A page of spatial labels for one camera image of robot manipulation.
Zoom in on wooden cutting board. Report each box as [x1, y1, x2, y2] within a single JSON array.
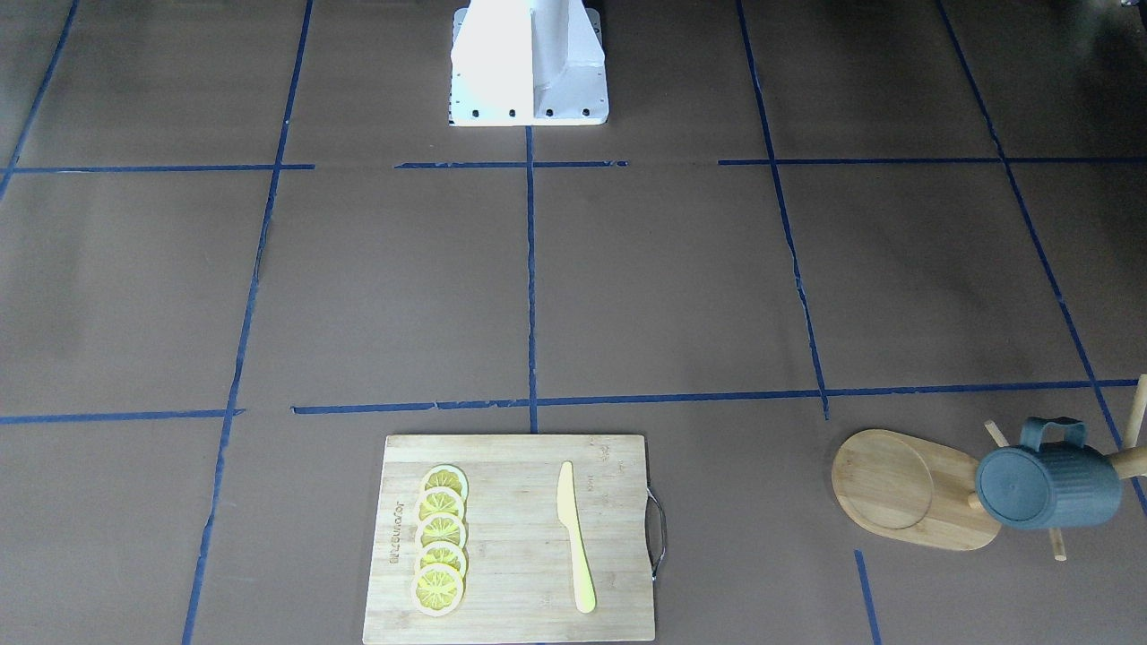
[[361, 434, 656, 644]]

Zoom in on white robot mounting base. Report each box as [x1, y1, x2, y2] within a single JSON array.
[[448, 1, 610, 127]]

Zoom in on lemon slice four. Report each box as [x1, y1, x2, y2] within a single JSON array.
[[418, 485, 466, 521]]

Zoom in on blue ribbed cup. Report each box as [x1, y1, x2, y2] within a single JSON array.
[[974, 417, 1123, 530]]

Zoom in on lemon slice three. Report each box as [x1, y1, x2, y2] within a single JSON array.
[[415, 512, 468, 547]]

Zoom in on yellow plastic knife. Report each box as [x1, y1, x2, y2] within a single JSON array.
[[556, 460, 596, 614]]

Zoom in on lemon slice five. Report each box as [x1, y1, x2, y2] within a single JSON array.
[[421, 464, 470, 502]]

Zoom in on lemon slice two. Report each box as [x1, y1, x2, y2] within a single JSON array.
[[415, 541, 470, 578]]

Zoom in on lemon slice one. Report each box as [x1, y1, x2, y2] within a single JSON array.
[[409, 564, 465, 617]]

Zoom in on wooden cup storage rack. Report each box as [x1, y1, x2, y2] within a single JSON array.
[[830, 380, 1144, 561]]

